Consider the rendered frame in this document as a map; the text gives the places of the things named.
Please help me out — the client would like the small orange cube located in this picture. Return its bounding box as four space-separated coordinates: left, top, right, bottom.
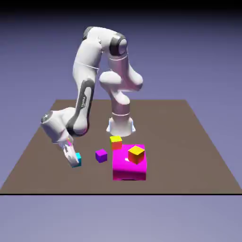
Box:
128 145 146 165

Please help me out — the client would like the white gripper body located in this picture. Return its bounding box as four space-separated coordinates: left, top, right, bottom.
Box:
61 144 79 165

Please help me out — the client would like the large magenta box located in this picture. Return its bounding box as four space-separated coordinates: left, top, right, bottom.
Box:
112 144 147 182

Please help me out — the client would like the small cyan cube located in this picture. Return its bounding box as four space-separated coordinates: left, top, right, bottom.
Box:
71 152 82 168

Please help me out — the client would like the small purple cube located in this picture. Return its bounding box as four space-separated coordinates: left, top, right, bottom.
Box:
95 148 108 164

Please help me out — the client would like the small yellow cube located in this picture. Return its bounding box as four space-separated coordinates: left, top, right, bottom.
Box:
110 135 123 151

